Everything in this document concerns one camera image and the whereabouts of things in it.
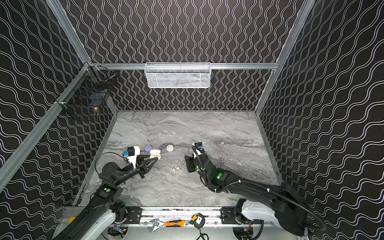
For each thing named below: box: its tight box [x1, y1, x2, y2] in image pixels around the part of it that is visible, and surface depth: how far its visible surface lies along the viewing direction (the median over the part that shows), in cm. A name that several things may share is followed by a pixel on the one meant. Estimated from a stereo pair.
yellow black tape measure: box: [189, 213, 205, 230], surface depth 73 cm
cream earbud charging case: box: [149, 149, 162, 161], surface depth 72 cm
